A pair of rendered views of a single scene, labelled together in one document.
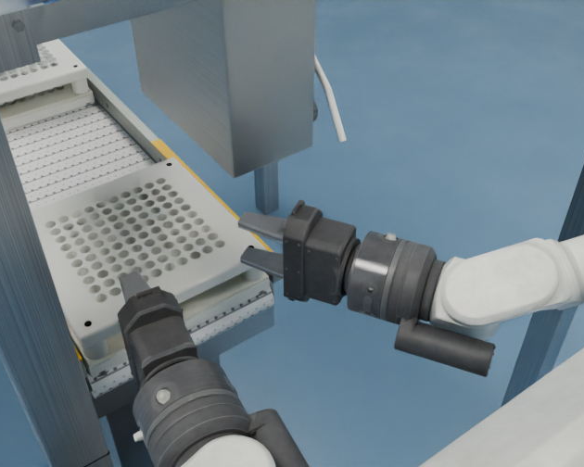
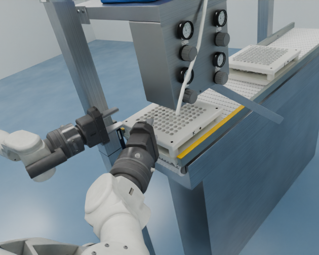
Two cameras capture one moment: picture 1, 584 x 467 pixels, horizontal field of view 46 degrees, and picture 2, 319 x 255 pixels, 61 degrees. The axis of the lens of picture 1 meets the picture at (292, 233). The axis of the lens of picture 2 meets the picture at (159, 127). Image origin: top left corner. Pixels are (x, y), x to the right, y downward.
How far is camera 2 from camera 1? 82 cm
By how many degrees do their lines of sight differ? 68
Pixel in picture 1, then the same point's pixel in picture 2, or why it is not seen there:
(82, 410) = not seen: hidden behind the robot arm
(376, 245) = (129, 151)
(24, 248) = (75, 71)
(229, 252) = (167, 137)
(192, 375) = (67, 128)
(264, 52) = (146, 52)
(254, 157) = (151, 97)
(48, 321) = (84, 97)
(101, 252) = (161, 113)
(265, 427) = (55, 152)
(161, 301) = (91, 111)
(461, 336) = not seen: hidden behind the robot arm
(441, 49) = not seen: outside the picture
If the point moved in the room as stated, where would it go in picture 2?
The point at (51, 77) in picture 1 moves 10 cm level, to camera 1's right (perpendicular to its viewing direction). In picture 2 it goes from (257, 68) to (270, 76)
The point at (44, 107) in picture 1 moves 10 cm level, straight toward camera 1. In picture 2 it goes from (252, 78) to (234, 87)
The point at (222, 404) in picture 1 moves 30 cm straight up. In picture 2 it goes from (56, 136) to (0, 17)
